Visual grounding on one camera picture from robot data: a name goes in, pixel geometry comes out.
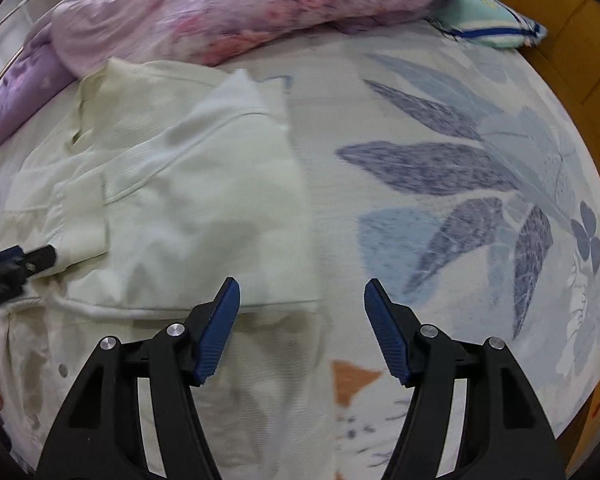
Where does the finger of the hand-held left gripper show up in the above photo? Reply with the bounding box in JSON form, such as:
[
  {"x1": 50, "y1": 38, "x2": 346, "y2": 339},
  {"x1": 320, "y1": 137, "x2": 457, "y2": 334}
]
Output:
[{"x1": 0, "y1": 243, "x2": 59, "y2": 313}]

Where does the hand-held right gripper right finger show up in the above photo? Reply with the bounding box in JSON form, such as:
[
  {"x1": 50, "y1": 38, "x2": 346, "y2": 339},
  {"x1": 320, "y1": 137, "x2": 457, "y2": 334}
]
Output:
[{"x1": 363, "y1": 278, "x2": 567, "y2": 480}]

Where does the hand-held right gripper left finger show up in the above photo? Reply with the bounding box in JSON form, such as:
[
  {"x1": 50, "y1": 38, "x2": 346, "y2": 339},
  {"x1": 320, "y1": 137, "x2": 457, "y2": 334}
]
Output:
[{"x1": 35, "y1": 277, "x2": 241, "y2": 480}]

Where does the cream button shirt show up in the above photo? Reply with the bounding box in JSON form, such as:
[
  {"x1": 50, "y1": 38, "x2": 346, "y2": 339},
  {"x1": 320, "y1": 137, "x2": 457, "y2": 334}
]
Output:
[{"x1": 0, "y1": 57, "x2": 342, "y2": 480}]

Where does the purple blanket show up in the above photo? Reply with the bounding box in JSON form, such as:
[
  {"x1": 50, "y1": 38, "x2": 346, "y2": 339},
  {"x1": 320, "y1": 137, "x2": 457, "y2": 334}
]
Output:
[{"x1": 0, "y1": 24, "x2": 83, "y2": 162}]

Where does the blue leaf print bed sheet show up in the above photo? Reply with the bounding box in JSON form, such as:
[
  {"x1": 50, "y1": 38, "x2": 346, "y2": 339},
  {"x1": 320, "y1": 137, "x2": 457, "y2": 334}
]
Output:
[{"x1": 0, "y1": 34, "x2": 600, "y2": 480}]

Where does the pink floral quilt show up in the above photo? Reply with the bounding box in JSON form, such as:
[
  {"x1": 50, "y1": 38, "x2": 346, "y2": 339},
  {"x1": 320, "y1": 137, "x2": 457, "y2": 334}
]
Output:
[{"x1": 51, "y1": 0, "x2": 477, "y2": 79}]

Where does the light green striped pillow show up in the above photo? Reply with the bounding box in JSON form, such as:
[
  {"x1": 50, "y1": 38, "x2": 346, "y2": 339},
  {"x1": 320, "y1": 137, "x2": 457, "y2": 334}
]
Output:
[{"x1": 431, "y1": 0, "x2": 549, "y2": 52}]

